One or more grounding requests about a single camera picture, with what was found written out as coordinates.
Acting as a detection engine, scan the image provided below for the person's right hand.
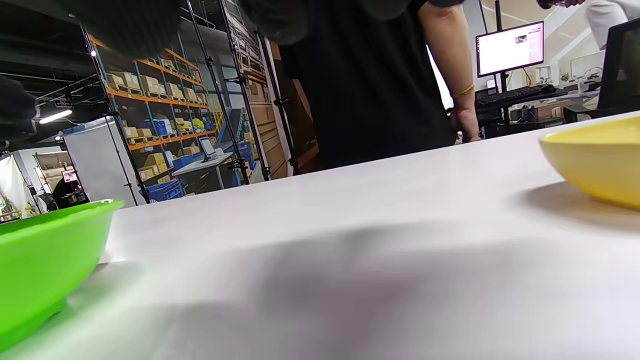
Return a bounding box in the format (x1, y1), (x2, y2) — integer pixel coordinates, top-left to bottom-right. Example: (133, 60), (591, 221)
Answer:
(0, 0), (183, 143)

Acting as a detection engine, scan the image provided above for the green bowl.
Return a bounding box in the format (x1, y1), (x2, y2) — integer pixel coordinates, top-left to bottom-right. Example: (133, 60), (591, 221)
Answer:
(0, 199), (125, 354)

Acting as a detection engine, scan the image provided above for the small yellow bowl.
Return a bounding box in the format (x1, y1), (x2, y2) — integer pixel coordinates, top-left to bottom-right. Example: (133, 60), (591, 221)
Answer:
(538, 115), (640, 211)

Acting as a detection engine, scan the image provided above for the warehouse print backdrop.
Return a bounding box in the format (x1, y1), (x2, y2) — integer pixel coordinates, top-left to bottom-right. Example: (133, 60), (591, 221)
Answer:
(85, 34), (248, 203)

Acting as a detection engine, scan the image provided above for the black light stand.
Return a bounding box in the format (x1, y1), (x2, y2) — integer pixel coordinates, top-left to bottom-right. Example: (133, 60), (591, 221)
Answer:
(255, 32), (300, 173)
(80, 22), (151, 205)
(218, 0), (273, 181)
(184, 0), (251, 186)

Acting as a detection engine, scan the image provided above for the white panel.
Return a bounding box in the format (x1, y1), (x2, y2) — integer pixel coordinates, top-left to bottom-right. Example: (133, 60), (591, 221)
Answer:
(62, 116), (140, 209)

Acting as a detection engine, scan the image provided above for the black equipment stand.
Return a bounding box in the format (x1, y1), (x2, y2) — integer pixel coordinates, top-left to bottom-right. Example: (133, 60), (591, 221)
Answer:
(480, 0), (513, 138)

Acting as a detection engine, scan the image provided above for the computer monitor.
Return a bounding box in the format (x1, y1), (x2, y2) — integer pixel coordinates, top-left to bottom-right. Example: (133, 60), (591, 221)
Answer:
(475, 21), (546, 79)

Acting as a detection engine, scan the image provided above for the black keyboard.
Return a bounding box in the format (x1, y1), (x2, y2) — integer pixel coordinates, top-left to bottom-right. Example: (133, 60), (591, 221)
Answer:
(475, 83), (558, 110)

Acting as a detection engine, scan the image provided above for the black office chair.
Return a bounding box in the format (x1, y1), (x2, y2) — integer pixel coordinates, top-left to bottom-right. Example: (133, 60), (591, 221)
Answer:
(563, 18), (640, 124)

